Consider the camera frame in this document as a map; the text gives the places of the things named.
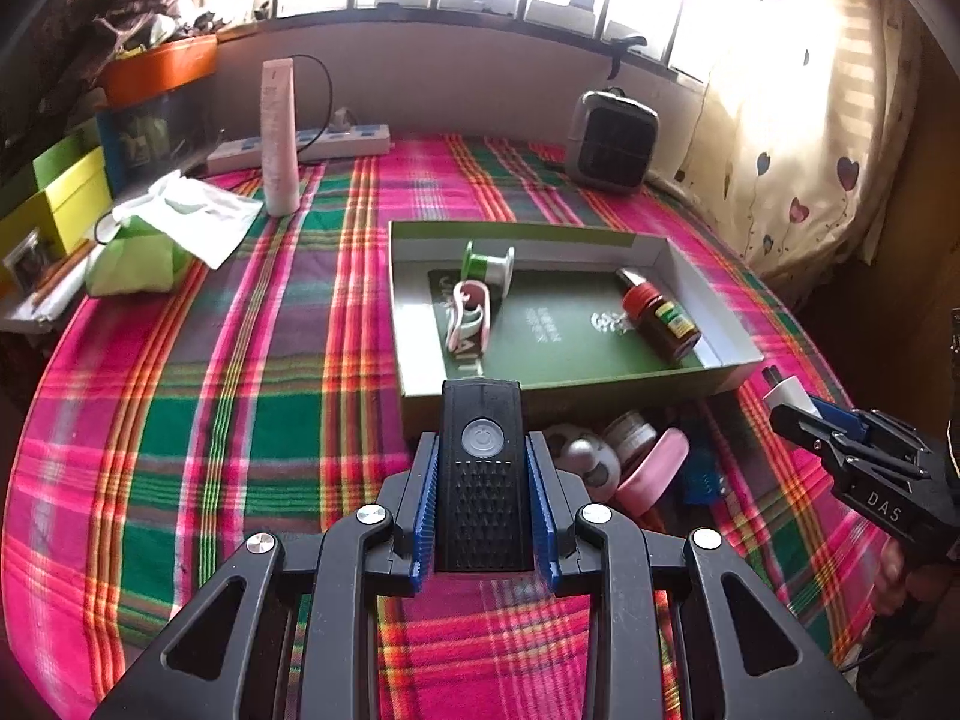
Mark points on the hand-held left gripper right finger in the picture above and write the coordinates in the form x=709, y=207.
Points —
x=541, y=517

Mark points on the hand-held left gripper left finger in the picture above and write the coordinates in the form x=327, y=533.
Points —
x=424, y=517

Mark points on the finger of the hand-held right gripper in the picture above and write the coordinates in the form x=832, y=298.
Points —
x=806, y=427
x=836, y=414

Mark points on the white USB charger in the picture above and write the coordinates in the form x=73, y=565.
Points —
x=787, y=394

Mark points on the black remote control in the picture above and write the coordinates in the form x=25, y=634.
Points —
x=484, y=495

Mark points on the white egg-shaped gadget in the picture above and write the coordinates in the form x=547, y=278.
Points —
x=592, y=465

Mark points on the blue packet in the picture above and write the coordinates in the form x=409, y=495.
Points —
x=701, y=476

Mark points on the small white-capped jar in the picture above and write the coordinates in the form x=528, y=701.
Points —
x=630, y=435

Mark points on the pink bag sealer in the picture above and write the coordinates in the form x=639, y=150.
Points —
x=652, y=469

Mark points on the brown bottle with green label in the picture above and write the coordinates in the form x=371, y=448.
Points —
x=664, y=319

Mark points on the green cardboard box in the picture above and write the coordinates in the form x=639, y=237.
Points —
x=570, y=337

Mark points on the pink and white clip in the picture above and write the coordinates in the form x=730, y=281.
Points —
x=484, y=307

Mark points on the green and white spool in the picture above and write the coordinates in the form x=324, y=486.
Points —
x=480, y=264

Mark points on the person's right hand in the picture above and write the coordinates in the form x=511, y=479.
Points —
x=892, y=577

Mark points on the plaid blanket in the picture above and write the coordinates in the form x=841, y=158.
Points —
x=225, y=427

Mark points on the cream heart-print curtain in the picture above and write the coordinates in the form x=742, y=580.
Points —
x=810, y=127

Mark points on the small grey heater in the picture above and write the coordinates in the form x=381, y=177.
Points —
x=611, y=146

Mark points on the green tissue pack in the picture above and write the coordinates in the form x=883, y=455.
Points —
x=206, y=214
x=131, y=262

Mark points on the white power strip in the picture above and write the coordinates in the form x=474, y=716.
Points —
x=352, y=141

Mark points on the wooden stick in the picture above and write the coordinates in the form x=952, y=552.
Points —
x=64, y=274

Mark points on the blue printed box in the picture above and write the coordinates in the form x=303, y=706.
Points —
x=150, y=135

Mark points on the lime green box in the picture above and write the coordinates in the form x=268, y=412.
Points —
x=71, y=195

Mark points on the orange box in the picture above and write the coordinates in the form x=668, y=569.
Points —
x=161, y=69

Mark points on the small picture frame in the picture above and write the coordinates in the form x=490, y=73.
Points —
x=26, y=259

